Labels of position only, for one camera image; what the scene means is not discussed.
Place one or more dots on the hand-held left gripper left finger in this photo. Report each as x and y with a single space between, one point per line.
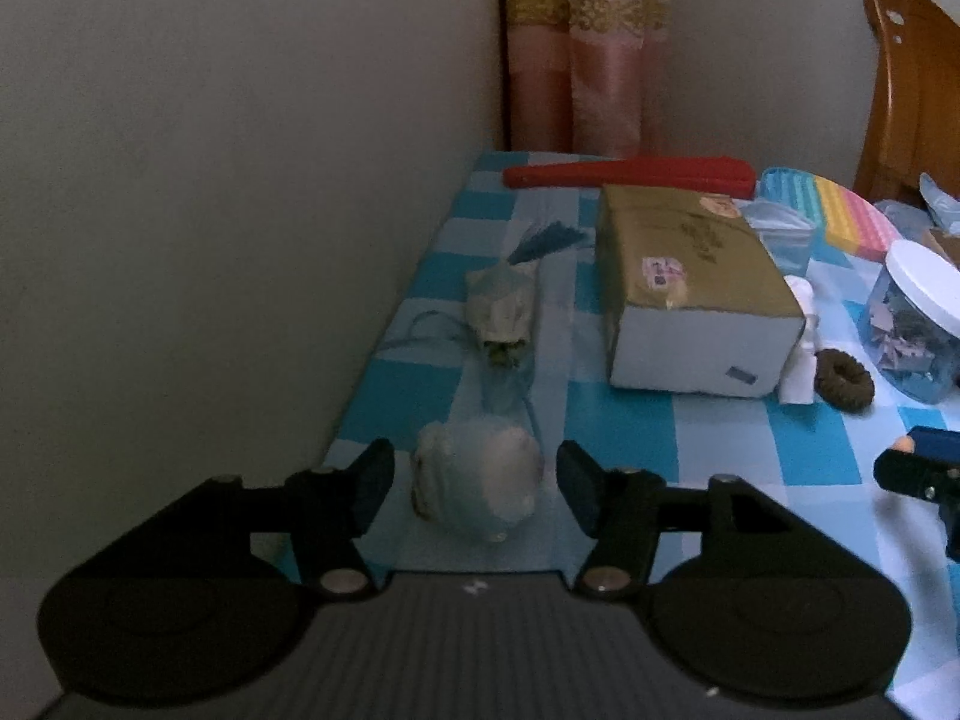
373 487

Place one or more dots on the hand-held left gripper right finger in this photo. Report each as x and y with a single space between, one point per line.
577 487

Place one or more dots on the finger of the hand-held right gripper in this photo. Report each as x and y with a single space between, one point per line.
937 441
907 474

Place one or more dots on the blue white plush ball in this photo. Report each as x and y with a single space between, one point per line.
480 480

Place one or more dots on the brown hair scrunchie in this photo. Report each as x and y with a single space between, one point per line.
825 382

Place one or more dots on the cardboard box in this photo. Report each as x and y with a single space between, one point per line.
946 244

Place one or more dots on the patterned sachet with tassel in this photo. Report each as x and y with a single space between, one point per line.
499 304

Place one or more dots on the blue face mask pack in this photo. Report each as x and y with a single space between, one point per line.
784 240

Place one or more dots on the clear jar with white lid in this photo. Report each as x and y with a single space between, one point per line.
919 330

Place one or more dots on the blue checkered tablecloth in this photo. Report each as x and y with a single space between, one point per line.
720 450

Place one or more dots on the blue floral pillow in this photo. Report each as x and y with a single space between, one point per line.
941 210

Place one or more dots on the gold tissue pack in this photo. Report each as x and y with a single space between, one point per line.
690 277

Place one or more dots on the round rainbow pop toy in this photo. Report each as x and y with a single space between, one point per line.
840 217

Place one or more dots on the red folding fan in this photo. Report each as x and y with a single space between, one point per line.
637 172

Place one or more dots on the wooden bed headboard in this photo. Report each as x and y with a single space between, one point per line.
915 90

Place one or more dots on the pink curtain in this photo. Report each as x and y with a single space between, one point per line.
600 90

